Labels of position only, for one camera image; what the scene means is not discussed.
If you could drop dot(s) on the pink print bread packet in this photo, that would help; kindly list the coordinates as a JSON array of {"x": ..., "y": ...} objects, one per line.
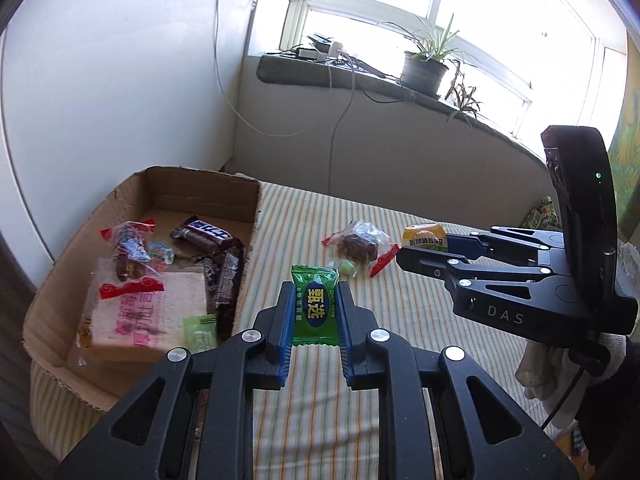
[{"x": 145, "y": 320}]

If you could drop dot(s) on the white lace cloth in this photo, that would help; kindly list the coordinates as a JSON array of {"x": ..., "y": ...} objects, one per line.
[{"x": 630, "y": 265}]

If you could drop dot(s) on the yellow gold snack packet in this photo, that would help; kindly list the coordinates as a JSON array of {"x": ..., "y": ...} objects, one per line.
[{"x": 425, "y": 237}]

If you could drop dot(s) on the white power strip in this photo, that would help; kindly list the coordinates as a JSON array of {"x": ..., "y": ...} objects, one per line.
[{"x": 310, "y": 53}]

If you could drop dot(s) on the clear dark pastry packet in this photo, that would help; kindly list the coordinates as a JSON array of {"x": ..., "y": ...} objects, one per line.
[
  {"x": 357, "y": 245},
  {"x": 130, "y": 255}
]

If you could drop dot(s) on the green leaf print packet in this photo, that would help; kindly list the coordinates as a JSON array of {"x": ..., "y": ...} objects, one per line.
[{"x": 542, "y": 217}]

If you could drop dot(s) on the round green candy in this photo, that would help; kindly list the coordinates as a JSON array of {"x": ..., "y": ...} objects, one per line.
[{"x": 346, "y": 266}]

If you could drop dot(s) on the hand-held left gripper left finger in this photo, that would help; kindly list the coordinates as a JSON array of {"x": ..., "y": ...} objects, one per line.
[{"x": 285, "y": 330}]

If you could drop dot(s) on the cardboard box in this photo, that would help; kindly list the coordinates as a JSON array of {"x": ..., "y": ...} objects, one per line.
[{"x": 200, "y": 190}]

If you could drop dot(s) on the white charger plug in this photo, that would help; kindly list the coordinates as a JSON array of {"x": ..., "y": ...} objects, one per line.
[{"x": 336, "y": 49}]

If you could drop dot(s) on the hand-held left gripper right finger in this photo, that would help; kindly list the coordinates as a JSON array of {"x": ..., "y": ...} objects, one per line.
[{"x": 345, "y": 330}]

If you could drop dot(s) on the light green snack packet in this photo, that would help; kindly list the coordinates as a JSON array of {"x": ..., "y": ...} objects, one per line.
[{"x": 200, "y": 335}]

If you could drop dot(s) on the short brown chocolate bar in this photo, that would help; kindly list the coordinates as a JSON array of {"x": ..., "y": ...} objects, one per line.
[{"x": 205, "y": 232}]

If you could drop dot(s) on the wall poster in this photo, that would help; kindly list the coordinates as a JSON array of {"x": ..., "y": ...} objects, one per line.
[{"x": 627, "y": 160}]

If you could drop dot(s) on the potted plant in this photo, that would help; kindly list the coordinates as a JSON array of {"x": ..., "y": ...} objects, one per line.
[{"x": 425, "y": 72}]

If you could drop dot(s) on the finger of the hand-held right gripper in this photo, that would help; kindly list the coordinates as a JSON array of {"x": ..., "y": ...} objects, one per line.
[
  {"x": 425, "y": 260},
  {"x": 500, "y": 242}
]

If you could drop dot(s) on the small blue red candy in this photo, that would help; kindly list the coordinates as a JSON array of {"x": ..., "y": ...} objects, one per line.
[{"x": 161, "y": 252}]

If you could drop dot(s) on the striped bed sheet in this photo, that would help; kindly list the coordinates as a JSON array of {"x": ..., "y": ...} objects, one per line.
[{"x": 310, "y": 420}]

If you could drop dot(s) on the long brown chocolate bar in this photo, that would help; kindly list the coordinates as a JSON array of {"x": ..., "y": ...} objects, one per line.
[{"x": 227, "y": 280}]

